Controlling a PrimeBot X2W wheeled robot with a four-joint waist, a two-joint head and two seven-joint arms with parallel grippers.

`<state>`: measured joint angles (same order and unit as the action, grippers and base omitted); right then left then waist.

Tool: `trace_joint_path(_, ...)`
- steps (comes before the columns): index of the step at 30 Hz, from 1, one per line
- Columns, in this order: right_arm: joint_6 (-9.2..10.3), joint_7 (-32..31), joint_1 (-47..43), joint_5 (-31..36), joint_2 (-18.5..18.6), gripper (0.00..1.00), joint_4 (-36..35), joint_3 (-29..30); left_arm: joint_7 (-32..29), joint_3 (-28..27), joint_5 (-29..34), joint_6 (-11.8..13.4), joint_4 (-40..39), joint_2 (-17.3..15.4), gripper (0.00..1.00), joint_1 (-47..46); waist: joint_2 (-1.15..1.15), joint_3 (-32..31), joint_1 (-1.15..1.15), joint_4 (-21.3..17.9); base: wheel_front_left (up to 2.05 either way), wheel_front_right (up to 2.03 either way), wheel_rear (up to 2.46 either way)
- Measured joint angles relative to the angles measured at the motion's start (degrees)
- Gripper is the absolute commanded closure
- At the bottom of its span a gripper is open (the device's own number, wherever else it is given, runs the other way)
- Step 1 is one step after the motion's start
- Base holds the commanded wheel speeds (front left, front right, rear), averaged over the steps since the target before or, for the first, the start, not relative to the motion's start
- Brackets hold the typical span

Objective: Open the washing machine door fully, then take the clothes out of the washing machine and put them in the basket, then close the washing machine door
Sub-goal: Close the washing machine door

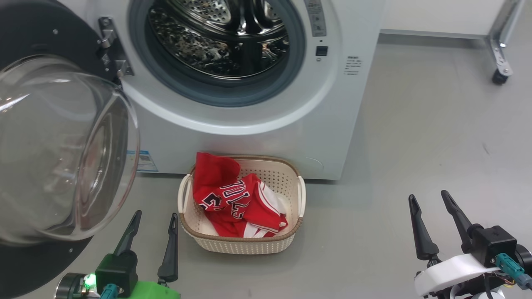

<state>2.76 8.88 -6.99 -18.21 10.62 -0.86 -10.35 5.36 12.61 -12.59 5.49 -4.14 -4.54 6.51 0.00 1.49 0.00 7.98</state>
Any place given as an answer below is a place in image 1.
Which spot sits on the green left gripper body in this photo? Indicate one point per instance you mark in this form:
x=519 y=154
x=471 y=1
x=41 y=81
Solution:
x=153 y=291

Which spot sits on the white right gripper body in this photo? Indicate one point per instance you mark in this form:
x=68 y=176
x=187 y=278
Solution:
x=449 y=270

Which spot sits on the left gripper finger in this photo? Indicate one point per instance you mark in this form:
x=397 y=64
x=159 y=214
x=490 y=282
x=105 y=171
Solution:
x=170 y=257
x=129 y=236

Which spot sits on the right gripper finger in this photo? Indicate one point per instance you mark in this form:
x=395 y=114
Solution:
x=424 y=238
x=459 y=222

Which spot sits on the red basketball jersey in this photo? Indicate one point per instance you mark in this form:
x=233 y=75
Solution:
x=216 y=174

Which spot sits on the round black glass washer door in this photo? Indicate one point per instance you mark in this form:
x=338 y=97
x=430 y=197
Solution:
x=41 y=33

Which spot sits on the cream perforated laundry basket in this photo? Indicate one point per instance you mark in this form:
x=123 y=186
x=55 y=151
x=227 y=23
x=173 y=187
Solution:
x=291 y=195

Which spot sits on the white front-load washing machine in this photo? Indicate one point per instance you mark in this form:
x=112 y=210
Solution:
x=345 y=124

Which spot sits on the metal washer door hinge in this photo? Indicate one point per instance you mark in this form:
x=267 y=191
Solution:
x=112 y=50

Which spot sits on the grey rubber door gasket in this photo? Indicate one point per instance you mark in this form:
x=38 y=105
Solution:
x=291 y=74

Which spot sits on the black door latch socket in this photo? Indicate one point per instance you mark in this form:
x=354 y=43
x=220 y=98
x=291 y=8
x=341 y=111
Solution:
x=321 y=50

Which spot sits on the blue energy label sticker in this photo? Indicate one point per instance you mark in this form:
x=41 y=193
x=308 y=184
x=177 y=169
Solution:
x=145 y=162

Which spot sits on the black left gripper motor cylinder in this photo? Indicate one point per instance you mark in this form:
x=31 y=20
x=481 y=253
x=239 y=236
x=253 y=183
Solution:
x=70 y=288

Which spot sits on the round drain filter cover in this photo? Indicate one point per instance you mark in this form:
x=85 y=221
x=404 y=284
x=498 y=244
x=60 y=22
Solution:
x=314 y=163

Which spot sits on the black caster wheel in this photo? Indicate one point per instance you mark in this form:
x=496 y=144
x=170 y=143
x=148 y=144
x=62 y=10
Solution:
x=500 y=77

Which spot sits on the small printed text label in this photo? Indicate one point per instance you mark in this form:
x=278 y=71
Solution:
x=352 y=65

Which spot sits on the silver metal cart leg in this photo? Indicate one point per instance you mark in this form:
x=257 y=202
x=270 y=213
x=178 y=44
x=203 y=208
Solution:
x=501 y=37

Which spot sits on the steel washer drum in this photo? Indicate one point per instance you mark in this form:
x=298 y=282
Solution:
x=195 y=45

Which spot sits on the white cabinet panel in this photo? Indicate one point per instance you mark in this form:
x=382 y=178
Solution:
x=436 y=16

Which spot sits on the grey warning sticker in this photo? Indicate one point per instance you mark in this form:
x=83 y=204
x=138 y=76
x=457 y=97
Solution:
x=316 y=18

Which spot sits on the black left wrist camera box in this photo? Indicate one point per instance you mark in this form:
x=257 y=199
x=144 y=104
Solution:
x=116 y=270

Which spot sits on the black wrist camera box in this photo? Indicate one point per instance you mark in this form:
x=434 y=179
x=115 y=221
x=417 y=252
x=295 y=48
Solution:
x=494 y=243
x=116 y=270

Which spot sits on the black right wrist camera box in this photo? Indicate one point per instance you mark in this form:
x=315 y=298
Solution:
x=494 y=243

